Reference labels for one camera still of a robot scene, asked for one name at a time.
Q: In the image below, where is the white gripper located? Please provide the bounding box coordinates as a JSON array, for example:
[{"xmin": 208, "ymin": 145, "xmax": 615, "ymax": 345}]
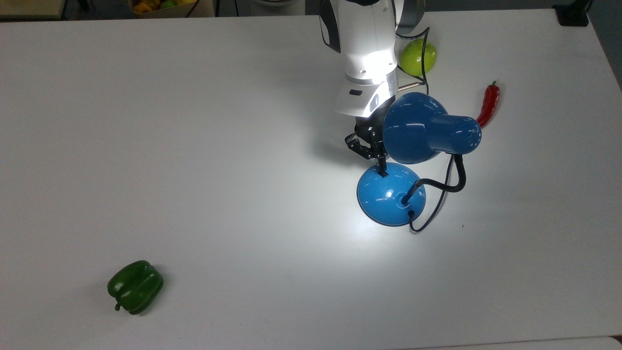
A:
[{"xmin": 334, "ymin": 70, "xmax": 400, "ymax": 177}]

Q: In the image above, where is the blue desk lamp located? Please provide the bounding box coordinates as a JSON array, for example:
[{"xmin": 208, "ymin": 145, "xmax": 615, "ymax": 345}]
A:
[{"xmin": 357, "ymin": 92, "xmax": 483, "ymax": 227}]

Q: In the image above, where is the green apple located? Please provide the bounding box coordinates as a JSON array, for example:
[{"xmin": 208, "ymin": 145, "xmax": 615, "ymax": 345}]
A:
[{"xmin": 398, "ymin": 38, "xmax": 437, "ymax": 77}]

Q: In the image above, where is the red chili pepper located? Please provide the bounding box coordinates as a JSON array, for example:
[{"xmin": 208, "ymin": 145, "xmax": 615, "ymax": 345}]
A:
[{"xmin": 476, "ymin": 81, "xmax": 501, "ymax": 128}]

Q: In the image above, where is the cardboard box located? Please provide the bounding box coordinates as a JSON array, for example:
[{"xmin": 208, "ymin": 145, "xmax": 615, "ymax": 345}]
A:
[{"xmin": 128, "ymin": 0, "xmax": 215, "ymax": 19}]

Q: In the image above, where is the black table clamp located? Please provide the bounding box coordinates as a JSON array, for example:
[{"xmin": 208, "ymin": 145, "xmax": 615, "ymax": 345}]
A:
[{"xmin": 553, "ymin": 0, "xmax": 591, "ymax": 27}]

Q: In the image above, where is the green bell pepper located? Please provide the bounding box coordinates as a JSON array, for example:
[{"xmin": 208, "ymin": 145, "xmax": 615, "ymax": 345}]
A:
[{"xmin": 107, "ymin": 260, "xmax": 165, "ymax": 316}]

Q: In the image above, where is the beige table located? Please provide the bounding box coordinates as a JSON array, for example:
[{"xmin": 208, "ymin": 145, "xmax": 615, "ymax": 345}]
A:
[{"xmin": 0, "ymin": 0, "xmax": 67, "ymax": 20}]

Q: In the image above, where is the dark lamp power cable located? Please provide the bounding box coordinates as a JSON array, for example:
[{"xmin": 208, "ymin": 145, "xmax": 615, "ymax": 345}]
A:
[{"xmin": 409, "ymin": 73, "xmax": 455, "ymax": 233}]

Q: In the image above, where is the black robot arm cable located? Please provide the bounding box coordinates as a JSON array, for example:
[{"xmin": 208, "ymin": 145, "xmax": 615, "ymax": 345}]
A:
[{"xmin": 395, "ymin": 27, "xmax": 431, "ymax": 78}]

